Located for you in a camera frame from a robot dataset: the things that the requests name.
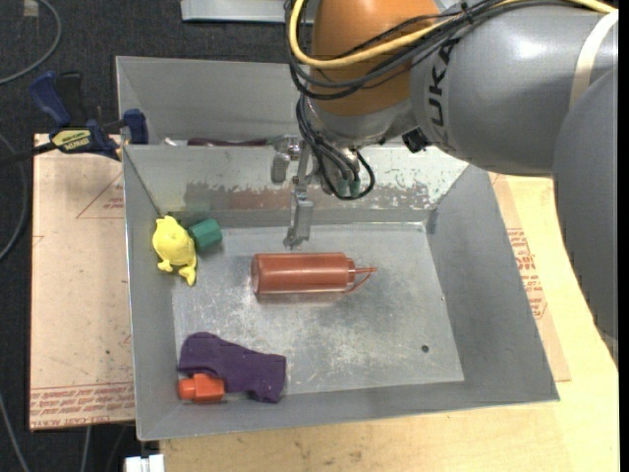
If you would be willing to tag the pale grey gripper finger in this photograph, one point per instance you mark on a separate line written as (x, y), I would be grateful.
(280, 167)
(303, 217)

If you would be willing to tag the red-brown squeeze bottle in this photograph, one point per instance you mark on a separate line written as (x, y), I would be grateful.
(300, 274)

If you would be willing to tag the dark purple long object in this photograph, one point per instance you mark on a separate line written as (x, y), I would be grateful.
(226, 141)

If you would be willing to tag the green plastic block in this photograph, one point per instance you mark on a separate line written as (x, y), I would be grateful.
(206, 234)

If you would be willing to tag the grey metal bin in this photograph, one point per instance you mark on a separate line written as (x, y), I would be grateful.
(344, 337)

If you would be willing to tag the yellow toy animal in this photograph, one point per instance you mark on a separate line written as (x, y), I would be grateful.
(173, 249)

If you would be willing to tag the purple cloth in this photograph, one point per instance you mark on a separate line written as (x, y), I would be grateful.
(241, 367)

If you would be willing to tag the orange plastic block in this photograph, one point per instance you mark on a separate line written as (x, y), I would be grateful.
(199, 389)

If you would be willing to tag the black cylinder on white bracket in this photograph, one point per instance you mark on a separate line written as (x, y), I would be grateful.
(416, 140)

